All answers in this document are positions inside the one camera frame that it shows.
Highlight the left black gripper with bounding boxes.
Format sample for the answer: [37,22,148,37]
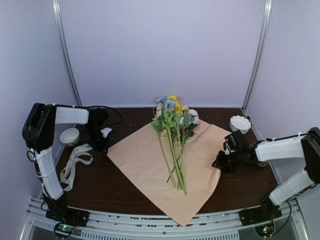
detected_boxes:
[85,125,111,155]

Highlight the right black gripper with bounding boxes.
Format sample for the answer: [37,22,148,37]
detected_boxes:
[211,150,242,173]

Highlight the pink wrapping paper sheet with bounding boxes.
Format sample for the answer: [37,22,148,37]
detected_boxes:
[106,121,232,227]

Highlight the pink rose stem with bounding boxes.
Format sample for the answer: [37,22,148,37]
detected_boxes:
[175,109,200,195]

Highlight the peach flower stem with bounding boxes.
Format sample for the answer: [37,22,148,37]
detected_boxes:
[151,103,177,188]

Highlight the white rose stem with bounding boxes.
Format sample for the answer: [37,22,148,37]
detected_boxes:
[179,111,193,126]

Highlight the blue flower stem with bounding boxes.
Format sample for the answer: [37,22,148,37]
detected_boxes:
[154,95,188,195]

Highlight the pale yellow flower stem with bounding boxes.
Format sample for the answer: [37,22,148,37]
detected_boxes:
[160,108,182,190]

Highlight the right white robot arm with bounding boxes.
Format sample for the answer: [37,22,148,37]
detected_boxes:
[212,127,320,221]

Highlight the left white patterned bowl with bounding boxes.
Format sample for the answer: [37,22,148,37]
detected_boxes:
[59,128,80,147]

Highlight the white patterned mug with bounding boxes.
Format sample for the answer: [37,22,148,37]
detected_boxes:
[256,161,268,168]

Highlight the right white scalloped bowl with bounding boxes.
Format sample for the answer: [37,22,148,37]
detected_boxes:
[229,115,252,135]

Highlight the white printed ribbon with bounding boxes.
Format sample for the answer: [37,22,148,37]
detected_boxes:
[59,143,94,192]

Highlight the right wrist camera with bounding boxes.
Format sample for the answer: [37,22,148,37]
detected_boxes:
[223,141,233,155]

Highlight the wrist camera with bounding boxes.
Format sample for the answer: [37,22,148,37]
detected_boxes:
[223,141,233,155]
[100,127,113,138]

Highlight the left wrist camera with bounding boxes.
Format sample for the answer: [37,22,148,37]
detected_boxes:
[100,127,113,138]

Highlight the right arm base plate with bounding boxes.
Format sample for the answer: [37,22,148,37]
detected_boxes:
[238,206,282,238]

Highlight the front aluminium rail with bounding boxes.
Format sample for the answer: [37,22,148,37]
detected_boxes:
[18,198,310,240]

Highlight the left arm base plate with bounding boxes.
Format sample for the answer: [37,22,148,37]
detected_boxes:
[45,208,90,239]

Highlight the left aluminium frame post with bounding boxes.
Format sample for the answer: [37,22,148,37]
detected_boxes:
[52,0,83,107]

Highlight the aluminium frame post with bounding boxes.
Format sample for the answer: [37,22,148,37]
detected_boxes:
[241,0,273,112]
[52,0,83,107]

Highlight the right aluminium frame post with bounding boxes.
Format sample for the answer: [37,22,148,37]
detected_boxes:
[241,0,273,112]

